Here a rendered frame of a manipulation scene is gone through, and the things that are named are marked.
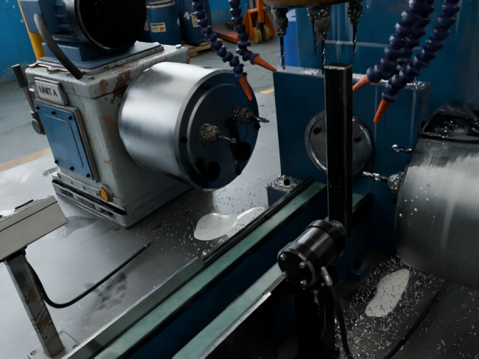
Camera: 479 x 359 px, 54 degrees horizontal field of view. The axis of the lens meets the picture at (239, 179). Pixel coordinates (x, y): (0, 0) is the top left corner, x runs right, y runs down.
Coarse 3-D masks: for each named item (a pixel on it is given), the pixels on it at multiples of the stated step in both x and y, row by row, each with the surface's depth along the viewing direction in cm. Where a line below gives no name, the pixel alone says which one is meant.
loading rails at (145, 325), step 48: (288, 192) 94; (240, 240) 84; (288, 240) 91; (192, 288) 74; (240, 288) 82; (96, 336) 66; (144, 336) 67; (192, 336) 75; (240, 336) 66; (288, 336) 78
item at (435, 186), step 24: (432, 120) 62; (456, 120) 60; (432, 144) 59; (456, 144) 58; (408, 168) 60; (432, 168) 58; (456, 168) 57; (408, 192) 60; (432, 192) 58; (456, 192) 56; (408, 216) 60; (432, 216) 58; (456, 216) 56; (408, 240) 62; (432, 240) 59; (456, 240) 57; (408, 264) 67; (432, 264) 62; (456, 264) 59
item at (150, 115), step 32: (160, 64) 100; (128, 96) 96; (160, 96) 91; (192, 96) 88; (224, 96) 93; (128, 128) 96; (160, 128) 89; (192, 128) 89; (224, 128) 96; (256, 128) 104; (160, 160) 93; (192, 160) 91; (224, 160) 98
